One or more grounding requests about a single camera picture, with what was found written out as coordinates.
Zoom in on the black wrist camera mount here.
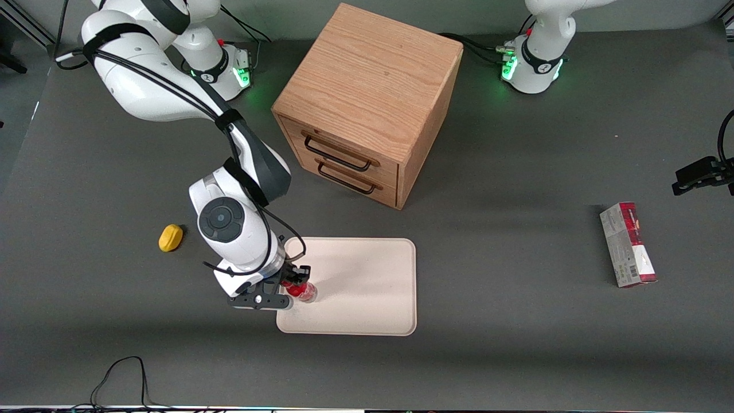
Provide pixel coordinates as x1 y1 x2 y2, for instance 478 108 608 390
228 279 294 311

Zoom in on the black cable bundle along arm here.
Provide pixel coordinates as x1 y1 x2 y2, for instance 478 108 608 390
56 34 308 277

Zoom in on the red coke bottle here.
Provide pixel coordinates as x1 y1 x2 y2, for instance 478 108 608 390
285 279 318 304

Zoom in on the wooden drawer front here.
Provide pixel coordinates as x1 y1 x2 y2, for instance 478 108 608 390
295 150 400 209
280 115 401 185

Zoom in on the black aluminium frame rail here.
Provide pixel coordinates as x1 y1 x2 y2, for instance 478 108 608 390
0 0 58 75

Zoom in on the black metal drawer handle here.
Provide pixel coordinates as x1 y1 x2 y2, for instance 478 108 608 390
302 133 381 172
317 161 384 195

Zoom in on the thin black looped cable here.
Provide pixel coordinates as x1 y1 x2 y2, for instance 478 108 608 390
69 356 173 411

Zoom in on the black cable at right arm base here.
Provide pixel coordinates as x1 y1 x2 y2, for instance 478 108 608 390
220 5 272 44

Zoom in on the black cable at left arm base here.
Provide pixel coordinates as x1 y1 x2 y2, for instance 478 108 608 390
439 32 515 65

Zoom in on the grey and red carton box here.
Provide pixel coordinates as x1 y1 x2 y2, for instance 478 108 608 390
599 201 658 289

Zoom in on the black clamp mount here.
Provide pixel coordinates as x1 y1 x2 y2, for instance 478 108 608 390
671 156 734 197

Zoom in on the beige rectangular tray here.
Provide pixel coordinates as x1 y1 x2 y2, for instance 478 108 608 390
276 237 417 337

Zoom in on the black cable at arm base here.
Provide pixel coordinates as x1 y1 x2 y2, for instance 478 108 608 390
220 5 272 44
439 32 515 65

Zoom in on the black cable on clamp mount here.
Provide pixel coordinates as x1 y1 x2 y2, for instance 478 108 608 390
717 109 734 168

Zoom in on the wooden two-drawer cabinet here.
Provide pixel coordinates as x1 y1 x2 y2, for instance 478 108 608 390
271 2 464 211

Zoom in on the yellow lemon-shaped toy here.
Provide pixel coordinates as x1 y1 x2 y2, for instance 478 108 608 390
158 224 185 253

